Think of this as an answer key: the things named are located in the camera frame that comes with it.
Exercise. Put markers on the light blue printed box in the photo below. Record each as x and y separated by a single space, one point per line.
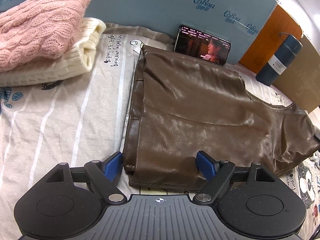
236 21

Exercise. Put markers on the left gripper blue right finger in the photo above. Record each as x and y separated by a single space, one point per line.
218 176

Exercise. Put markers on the dark blue thermos bottle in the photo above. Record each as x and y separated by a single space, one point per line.
280 60

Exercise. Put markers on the cream knit sweater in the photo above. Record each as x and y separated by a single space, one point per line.
77 60

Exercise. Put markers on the orange wooden board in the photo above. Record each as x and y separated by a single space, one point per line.
270 38

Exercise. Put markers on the pink knit sweater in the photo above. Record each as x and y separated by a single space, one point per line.
37 29

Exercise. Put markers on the brown leather jacket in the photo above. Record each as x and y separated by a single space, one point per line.
181 105

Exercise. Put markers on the printed white bed sheet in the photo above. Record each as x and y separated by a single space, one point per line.
76 120

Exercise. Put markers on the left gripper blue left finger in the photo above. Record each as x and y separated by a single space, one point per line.
101 175

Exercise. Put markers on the smartphone playing video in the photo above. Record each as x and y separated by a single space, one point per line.
202 45

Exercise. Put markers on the brown cardboard panel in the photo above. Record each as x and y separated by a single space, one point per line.
300 81

